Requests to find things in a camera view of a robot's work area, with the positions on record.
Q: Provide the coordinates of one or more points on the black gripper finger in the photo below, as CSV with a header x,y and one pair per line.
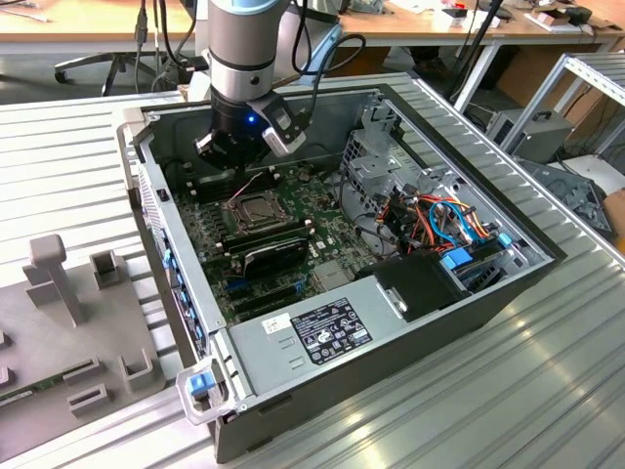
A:
x,y
205,149

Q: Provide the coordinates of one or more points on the silver CPU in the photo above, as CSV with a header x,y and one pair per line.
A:
x,y
259,210

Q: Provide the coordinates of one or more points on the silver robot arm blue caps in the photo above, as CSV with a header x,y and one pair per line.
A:
x,y
239,49

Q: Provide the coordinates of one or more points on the CPU socket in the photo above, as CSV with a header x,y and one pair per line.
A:
x,y
232,209

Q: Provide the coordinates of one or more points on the black RAM slot bank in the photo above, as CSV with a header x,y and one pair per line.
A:
x,y
215,188
263,233

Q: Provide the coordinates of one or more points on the black graphics card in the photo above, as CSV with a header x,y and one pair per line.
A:
x,y
273,256

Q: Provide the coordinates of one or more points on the green motherboard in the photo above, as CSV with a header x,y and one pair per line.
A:
x,y
322,229

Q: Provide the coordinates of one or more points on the office chair base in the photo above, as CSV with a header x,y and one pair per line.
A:
x,y
93,61

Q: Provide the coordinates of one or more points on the black expansion slot bank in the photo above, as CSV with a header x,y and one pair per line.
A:
x,y
263,298

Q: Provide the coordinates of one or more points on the silver metal drive cage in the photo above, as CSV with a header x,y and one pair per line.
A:
x,y
395,163

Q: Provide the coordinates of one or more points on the silver chipset heatsink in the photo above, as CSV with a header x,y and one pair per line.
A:
x,y
332,278

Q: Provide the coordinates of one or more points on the brown shoe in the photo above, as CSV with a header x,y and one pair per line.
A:
x,y
432,67

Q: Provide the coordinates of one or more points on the grey power supply with label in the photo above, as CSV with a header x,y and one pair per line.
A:
x,y
273,356

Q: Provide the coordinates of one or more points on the blue case latch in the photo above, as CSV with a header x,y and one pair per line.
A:
x,y
200,385

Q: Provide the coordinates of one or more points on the white box red label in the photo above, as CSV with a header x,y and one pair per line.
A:
x,y
446,19

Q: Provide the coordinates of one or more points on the grey parts rack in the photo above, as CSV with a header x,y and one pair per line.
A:
x,y
49,332

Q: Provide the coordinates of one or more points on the hard disk in blue carrier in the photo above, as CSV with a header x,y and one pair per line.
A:
x,y
456,259

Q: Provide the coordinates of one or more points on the black tripod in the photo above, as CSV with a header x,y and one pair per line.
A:
x,y
482,29

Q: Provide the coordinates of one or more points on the open black PC case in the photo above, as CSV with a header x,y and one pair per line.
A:
x,y
390,371

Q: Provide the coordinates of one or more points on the large brown cardboard box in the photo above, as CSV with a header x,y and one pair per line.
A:
x,y
525,68

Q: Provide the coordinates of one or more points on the green RAM stick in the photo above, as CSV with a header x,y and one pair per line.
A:
x,y
24,393

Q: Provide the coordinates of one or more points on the brown cardboard tray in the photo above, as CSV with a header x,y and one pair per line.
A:
x,y
552,20

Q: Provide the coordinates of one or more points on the dark plastic case panel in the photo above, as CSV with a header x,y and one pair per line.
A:
x,y
576,195

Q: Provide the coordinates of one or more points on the small brown cardboard box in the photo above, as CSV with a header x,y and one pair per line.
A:
x,y
617,210

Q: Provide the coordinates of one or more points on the silver camera on black bracket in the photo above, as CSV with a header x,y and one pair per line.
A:
x,y
285,139

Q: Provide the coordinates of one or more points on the wooden desk white frame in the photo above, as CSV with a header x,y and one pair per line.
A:
x,y
512,27
29,27

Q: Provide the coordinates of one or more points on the aluminium profile frame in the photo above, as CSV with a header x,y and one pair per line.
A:
x,y
600,73

